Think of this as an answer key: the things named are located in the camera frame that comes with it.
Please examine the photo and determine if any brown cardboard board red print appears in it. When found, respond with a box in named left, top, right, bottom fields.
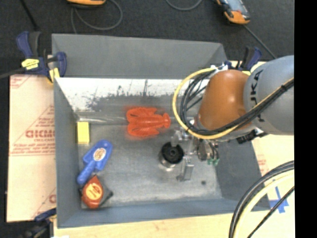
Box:
left=5, top=73, right=58, bottom=223

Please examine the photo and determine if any clear jar with black lid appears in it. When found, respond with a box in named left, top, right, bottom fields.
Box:
left=158, top=141, right=186, bottom=172

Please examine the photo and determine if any black cylinder on white bracket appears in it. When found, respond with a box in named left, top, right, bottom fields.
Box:
left=235, top=129, right=259, bottom=144

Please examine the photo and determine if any orange tape measure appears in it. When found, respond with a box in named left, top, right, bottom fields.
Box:
left=79, top=174, right=114, bottom=210

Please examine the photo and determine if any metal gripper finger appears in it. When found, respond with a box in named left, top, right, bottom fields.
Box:
left=176, top=156, right=195, bottom=182
left=170, top=129, right=185, bottom=149

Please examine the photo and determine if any blue toy trowel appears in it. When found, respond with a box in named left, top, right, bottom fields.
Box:
left=76, top=139, right=114, bottom=186

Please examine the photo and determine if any orange toy lobster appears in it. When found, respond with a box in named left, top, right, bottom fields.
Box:
left=125, top=107, right=172, bottom=139

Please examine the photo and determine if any yellow block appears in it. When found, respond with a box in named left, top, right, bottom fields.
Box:
left=76, top=121, right=90, bottom=144

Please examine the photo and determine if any grey metal bin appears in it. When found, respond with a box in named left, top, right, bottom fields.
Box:
left=51, top=33, right=270, bottom=228

